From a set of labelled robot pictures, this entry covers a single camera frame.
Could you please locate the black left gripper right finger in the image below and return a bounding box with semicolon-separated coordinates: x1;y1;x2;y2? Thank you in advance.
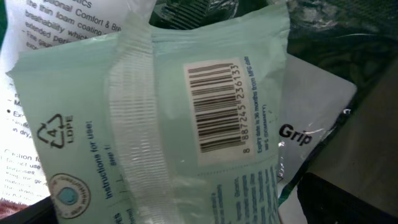
297;173;397;224

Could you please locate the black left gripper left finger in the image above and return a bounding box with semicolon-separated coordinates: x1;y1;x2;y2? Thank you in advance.
1;197;58;224

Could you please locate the green 3M glove package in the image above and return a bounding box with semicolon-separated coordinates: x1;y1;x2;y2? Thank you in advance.
1;1;397;220

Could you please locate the mint green wipe packet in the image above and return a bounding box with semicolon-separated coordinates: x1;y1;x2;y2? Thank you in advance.
9;3;290;223

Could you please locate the grey plastic mesh basket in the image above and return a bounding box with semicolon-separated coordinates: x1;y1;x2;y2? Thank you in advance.
309;61;397;217

